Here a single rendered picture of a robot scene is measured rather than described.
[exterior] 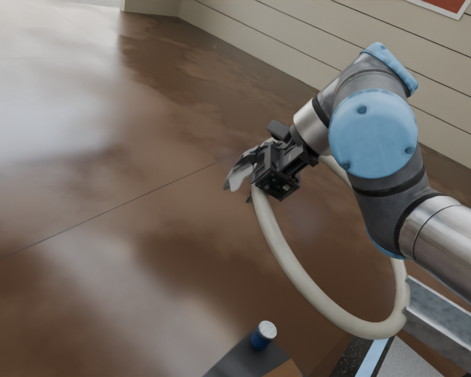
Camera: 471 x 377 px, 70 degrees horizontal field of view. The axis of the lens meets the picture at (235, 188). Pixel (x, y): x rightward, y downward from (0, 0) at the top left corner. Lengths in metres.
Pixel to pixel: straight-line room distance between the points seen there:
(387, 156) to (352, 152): 0.04
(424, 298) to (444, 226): 0.53
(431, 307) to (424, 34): 6.07
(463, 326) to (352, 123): 0.68
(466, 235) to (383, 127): 0.13
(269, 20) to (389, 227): 7.29
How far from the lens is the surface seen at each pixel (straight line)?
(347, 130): 0.39
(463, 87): 6.76
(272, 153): 0.59
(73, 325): 1.90
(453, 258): 0.40
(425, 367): 1.23
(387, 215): 0.46
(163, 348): 1.87
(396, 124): 0.39
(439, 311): 0.95
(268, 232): 0.59
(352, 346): 1.21
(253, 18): 7.84
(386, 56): 0.50
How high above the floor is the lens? 1.63
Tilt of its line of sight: 33 degrees down
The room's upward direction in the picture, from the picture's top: 22 degrees clockwise
